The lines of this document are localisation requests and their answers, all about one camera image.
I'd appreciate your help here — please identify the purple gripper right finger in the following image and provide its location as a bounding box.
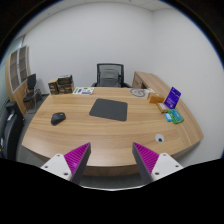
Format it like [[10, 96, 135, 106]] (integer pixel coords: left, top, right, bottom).
[[132, 142, 182, 184]]

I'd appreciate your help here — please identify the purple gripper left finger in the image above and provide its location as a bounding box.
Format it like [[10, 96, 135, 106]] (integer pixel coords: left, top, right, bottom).
[[42, 142, 91, 184]]

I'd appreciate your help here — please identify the black computer mouse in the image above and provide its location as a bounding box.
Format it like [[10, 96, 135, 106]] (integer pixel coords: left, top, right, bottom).
[[51, 112, 66, 126]]

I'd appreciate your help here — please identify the dark grey mouse pad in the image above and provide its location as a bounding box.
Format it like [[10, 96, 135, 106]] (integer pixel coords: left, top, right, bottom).
[[89, 98, 128, 121]]

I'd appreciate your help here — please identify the green battery pack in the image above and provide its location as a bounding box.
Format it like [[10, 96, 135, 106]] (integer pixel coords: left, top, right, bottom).
[[168, 109, 184, 124]]

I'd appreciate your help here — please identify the small tan box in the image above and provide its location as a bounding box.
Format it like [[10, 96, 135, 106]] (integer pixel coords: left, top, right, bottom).
[[157, 103, 168, 113]]

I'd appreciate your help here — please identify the small orange box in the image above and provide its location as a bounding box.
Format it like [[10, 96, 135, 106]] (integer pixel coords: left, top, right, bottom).
[[148, 93, 164, 104]]

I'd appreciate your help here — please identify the purple card package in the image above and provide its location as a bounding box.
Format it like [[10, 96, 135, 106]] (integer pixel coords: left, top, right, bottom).
[[164, 87, 181, 109]]

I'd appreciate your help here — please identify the black chair at left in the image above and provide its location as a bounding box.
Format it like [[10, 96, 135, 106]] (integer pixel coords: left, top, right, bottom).
[[0, 102, 24, 161]]

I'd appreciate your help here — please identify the white green leaflet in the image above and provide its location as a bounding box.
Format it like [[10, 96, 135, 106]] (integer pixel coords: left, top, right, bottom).
[[72, 87, 94, 95]]

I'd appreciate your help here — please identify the brown cardboard box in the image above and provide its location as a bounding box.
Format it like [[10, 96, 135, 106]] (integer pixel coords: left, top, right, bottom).
[[48, 79, 59, 95]]

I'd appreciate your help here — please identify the wooden side cabinet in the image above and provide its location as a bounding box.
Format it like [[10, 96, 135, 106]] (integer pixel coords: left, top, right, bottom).
[[132, 70, 174, 98]]

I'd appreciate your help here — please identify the black visitor chair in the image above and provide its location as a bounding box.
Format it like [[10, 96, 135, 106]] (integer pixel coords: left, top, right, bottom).
[[23, 74, 43, 104]]

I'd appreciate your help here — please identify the grey backpack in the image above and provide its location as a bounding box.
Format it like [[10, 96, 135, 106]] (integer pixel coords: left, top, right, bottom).
[[100, 69, 119, 87]]

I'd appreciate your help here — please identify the black mesh office chair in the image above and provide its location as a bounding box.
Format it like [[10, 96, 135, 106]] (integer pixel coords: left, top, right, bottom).
[[92, 63, 130, 88]]

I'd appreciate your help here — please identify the wooden bookshelf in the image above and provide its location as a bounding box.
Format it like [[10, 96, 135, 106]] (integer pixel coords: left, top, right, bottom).
[[5, 46, 31, 114]]

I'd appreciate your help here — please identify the desk cable grommet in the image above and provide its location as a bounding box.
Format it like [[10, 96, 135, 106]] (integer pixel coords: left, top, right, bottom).
[[155, 134, 165, 143]]

